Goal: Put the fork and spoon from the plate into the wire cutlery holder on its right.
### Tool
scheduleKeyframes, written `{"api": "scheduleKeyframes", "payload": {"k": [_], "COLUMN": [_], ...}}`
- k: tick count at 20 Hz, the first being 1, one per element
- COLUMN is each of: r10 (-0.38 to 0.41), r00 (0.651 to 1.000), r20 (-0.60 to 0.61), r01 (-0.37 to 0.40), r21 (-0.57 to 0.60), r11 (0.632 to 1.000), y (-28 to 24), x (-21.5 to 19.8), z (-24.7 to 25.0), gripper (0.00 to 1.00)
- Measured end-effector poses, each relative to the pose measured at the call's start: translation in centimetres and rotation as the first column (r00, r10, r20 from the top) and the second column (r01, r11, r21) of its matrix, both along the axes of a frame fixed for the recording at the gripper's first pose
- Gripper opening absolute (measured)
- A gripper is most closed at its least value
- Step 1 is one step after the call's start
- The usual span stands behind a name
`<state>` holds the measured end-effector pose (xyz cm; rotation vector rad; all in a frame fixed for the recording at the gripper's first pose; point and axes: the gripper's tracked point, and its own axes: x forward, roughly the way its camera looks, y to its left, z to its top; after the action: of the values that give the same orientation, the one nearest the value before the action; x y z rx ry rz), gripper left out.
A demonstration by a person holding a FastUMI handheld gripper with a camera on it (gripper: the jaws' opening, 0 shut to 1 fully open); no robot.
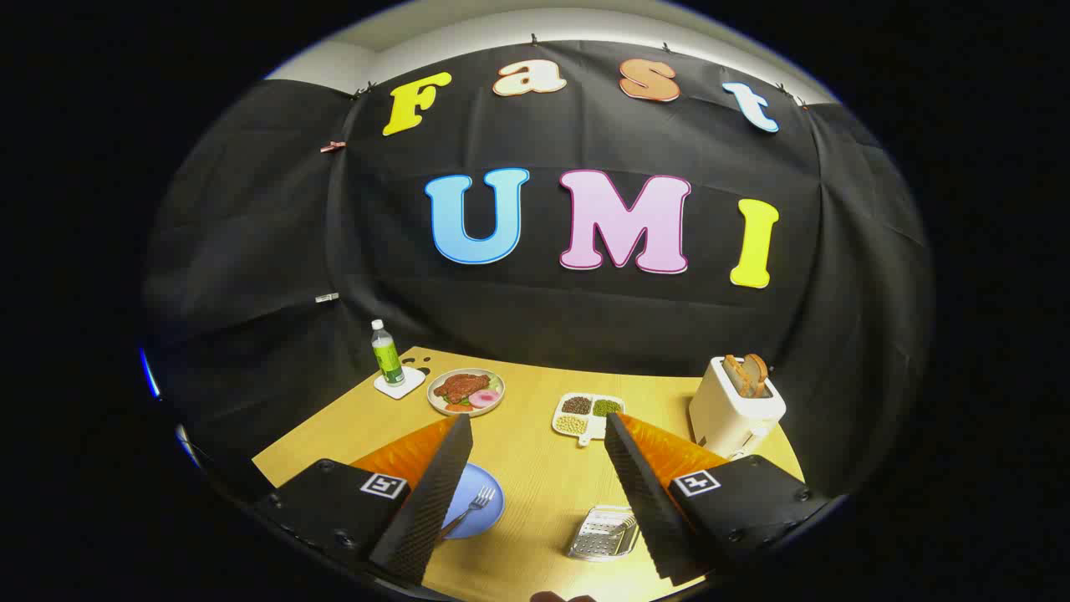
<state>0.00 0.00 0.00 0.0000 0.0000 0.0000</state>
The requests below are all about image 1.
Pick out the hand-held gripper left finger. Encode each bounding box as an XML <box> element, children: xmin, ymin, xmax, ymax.
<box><xmin>253</xmin><ymin>413</ymin><xmax>474</xmax><ymax>586</ymax></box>

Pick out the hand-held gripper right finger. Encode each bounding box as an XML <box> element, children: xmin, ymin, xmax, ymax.
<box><xmin>605</xmin><ymin>412</ymin><xmax>837</xmax><ymax>584</ymax></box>

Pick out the metal fork with brown handle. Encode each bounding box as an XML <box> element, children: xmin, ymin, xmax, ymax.
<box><xmin>441</xmin><ymin>487</ymin><xmax>496</xmax><ymax>540</ymax></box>

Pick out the perforated metal cutlery basket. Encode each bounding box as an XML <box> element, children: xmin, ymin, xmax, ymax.
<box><xmin>567</xmin><ymin>504</ymin><xmax>643</xmax><ymax>562</ymax></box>

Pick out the blue round plate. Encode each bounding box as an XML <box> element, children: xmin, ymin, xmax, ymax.
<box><xmin>439</xmin><ymin>462</ymin><xmax>506</xmax><ymax>540</ymax></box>

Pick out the white divided tray with beans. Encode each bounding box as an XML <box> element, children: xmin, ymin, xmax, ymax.
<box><xmin>552</xmin><ymin>392</ymin><xmax>625</xmax><ymax>447</ymax></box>

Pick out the white toaster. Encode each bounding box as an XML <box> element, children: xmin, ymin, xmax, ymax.
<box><xmin>689</xmin><ymin>356</ymin><xmax>787</xmax><ymax>459</ymax></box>

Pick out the grey plate with toy food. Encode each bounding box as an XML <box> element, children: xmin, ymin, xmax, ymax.
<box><xmin>427</xmin><ymin>368</ymin><xmax>506</xmax><ymax>417</ymax></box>

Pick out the white square coaster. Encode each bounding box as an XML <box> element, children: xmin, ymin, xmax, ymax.
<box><xmin>374</xmin><ymin>366</ymin><xmax>426</xmax><ymax>400</ymax></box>

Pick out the green label plastic bottle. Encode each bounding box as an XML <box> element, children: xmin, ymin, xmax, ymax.
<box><xmin>370</xmin><ymin>319</ymin><xmax>406</xmax><ymax>387</ymax></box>

